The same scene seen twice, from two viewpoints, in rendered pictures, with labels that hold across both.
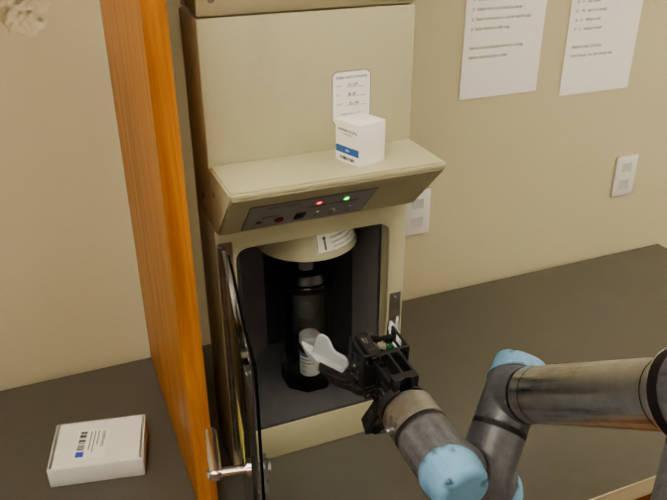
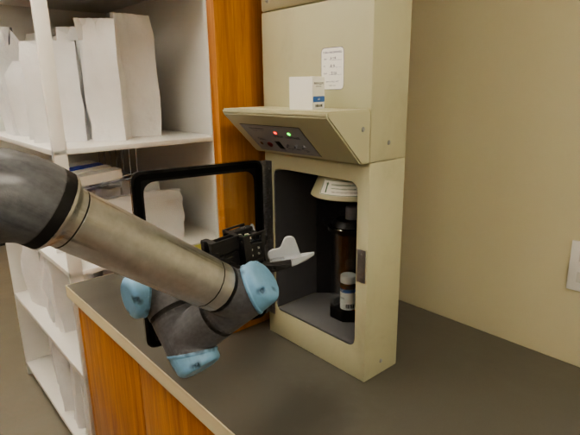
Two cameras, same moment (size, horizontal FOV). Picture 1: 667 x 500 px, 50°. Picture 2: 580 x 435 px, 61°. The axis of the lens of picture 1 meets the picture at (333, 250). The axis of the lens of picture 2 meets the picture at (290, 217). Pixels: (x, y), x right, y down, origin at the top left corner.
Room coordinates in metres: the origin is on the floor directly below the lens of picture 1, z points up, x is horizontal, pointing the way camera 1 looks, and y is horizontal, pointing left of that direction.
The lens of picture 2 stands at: (0.64, -0.94, 1.55)
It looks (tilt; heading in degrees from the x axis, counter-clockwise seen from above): 15 degrees down; 71
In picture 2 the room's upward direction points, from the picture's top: 1 degrees counter-clockwise
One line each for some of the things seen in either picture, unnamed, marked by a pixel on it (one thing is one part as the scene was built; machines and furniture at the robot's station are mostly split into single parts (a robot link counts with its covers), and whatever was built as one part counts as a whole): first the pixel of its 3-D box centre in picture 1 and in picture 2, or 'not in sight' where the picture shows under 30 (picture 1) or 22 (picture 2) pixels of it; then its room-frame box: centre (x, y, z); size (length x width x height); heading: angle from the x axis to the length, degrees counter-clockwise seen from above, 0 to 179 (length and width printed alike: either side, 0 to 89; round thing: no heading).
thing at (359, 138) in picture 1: (360, 139); (306, 92); (0.99, -0.04, 1.54); 0.05 x 0.05 x 0.06; 41
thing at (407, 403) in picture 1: (410, 419); not in sight; (0.75, -0.10, 1.23); 0.08 x 0.05 x 0.08; 112
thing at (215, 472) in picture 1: (225, 452); not in sight; (0.72, 0.14, 1.20); 0.10 x 0.05 x 0.03; 13
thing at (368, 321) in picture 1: (292, 296); (349, 241); (1.14, 0.07, 1.19); 0.26 x 0.24 x 0.35; 112
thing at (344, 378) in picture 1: (346, 373); not in sight; (0.86, -0.02, 1.22); 0.09 x 0.05 x 0.02; 58
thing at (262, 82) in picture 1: (290, 229); (350, 186); (1.14, 0.08, 1.33); 0.32 x 0.25 x 0.77; 112
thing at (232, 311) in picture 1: (242, 419); (204, 251); (0.80, 0.13, 1.19); 0.30 x 0.01 x 0.40; 13
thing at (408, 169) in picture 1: (329, 195); (290, 134); (0.97, 0.01, 1.46); 0.32 x 0.11 x 0.10; 112
